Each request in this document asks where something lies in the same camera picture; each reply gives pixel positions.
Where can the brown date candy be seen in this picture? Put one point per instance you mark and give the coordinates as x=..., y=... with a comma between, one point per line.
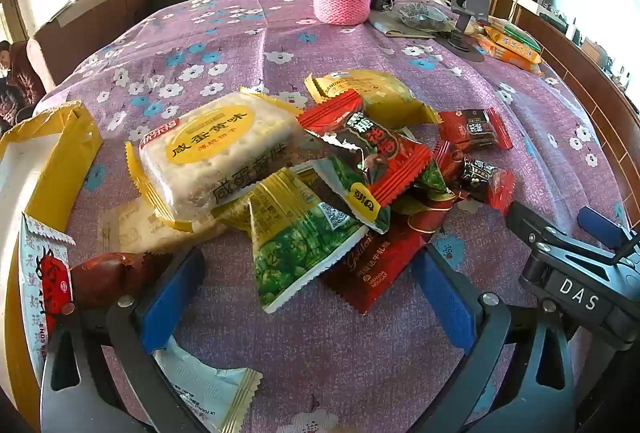
x=100, y=275

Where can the pale cracker packet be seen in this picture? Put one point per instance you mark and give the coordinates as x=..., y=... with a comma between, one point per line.
x=130, y=223

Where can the clear plastic bag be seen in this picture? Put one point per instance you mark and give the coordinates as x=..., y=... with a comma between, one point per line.
x=420, y=13

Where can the wooden cabinet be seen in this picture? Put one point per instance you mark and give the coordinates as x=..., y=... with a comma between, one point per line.
x=590, y=78

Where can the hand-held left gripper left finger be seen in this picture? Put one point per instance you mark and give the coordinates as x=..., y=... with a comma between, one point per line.
x=170, y=295

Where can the green orange snack packet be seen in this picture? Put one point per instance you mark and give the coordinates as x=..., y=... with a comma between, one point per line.
x=515, y=35

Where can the yellow sandwich biscuit packet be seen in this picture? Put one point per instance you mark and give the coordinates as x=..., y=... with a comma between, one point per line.
x=385, y=93

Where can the small red black-label candy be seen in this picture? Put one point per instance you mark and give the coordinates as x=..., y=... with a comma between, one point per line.
x=475, y=128
x=480, y=175

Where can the brown armchair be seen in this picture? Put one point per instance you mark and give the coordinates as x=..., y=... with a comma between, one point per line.
x=100, y=23

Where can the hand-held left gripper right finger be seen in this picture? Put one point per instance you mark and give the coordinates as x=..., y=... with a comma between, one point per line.
x=445, y=303

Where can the grey booklet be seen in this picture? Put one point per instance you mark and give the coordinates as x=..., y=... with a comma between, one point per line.
x=385, y=25

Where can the light blue snack packet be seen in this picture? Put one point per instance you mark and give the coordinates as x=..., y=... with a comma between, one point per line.
x=210, y=388

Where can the large yellow-label cracker packet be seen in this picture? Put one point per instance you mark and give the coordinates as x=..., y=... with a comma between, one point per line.
x=215, y=148

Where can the silver green pea packet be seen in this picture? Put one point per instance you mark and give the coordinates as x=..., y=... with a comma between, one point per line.
x=345, y=193

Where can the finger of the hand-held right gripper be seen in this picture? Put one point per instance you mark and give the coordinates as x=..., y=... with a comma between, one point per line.
x=522, y=215
x=600, y=223

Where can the yellow cardboard box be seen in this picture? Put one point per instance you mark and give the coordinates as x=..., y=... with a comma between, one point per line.
x=75, y=148

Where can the large red black-label candy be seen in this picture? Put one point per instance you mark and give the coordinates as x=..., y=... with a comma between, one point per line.
x=395, y=158

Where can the white red printed packet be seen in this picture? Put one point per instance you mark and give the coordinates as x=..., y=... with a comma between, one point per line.
x=45, y=273

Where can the red nougat packet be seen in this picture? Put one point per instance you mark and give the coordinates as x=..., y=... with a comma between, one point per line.
x=425, y=213
x=380, y=273

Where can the purple floral tablecloth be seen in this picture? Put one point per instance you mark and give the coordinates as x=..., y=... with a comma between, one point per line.
x=200, y=38

